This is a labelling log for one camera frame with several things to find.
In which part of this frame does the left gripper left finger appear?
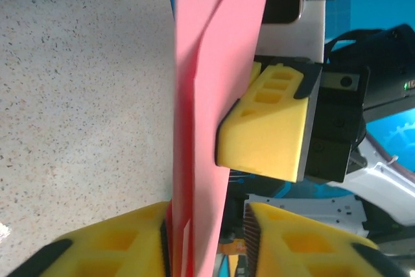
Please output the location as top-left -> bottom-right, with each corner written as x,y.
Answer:
8,200 -> 172,277

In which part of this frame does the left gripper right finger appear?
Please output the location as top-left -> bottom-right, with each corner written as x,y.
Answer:
243,201 -> 405,277

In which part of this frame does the pink paper sheet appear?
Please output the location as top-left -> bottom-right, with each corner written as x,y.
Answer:
165,0 -> 275,277

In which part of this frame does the thin black right gripper cable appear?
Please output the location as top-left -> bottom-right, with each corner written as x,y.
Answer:
324,29 -> 393,64

